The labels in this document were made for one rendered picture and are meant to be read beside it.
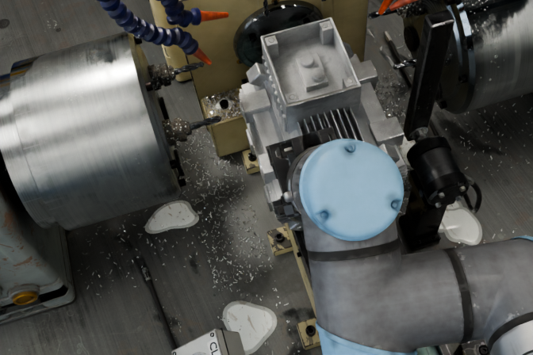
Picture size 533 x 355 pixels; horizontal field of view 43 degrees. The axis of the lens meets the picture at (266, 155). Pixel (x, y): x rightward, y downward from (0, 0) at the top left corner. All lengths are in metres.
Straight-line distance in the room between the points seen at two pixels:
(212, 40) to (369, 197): 0.60
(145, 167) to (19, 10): 0.73
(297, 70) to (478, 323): 0.47
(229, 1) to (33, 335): 0.61
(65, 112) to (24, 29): 0.64
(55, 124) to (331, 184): 0.47
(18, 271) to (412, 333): 0.65
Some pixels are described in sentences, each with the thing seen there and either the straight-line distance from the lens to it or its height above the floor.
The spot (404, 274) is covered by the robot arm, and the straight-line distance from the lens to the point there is 0.55.
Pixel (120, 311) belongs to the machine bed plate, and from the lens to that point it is 1.15.
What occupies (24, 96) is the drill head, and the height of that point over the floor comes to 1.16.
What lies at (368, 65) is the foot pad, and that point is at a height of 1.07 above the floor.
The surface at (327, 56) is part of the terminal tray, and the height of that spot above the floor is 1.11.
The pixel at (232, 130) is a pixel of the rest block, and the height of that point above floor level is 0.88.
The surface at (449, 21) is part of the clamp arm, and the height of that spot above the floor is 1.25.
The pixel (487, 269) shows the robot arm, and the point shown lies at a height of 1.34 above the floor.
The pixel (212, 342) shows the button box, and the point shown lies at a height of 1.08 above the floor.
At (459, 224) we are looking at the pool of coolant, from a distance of 1.17.
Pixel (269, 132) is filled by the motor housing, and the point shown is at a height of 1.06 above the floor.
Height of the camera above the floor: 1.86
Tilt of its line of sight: 60 degrees down
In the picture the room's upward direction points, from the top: 9 degrees counter-clockwise
